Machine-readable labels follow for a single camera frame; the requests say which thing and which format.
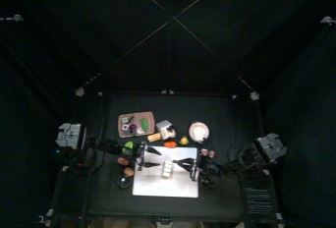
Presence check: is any white toy sushi roll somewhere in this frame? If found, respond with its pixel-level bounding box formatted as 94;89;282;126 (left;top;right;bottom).
162;158;176;179

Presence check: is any yellow toy cheese block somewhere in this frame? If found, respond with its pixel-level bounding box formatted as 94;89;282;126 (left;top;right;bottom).
147;133;163;143

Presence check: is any small black bowl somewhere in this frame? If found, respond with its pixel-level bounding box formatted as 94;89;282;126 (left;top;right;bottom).
116;174;134;190
200;178;215;189

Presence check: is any white cutting board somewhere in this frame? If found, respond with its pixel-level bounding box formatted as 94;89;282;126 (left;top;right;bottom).
131;144;202;199

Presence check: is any grey white toy box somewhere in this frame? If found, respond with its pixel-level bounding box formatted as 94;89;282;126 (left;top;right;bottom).
155;119;178;141

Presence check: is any purple toy eggplant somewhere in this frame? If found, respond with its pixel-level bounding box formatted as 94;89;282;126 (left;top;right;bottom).
128;123;146;136

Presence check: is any pink white plate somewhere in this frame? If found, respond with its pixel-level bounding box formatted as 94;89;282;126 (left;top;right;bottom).
188;121;211;143

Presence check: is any pink tray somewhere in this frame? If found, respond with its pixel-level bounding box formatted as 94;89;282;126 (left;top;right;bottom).
118;111;156;139

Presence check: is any black printed label sheet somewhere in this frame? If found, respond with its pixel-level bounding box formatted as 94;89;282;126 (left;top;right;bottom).
243;186;275;219

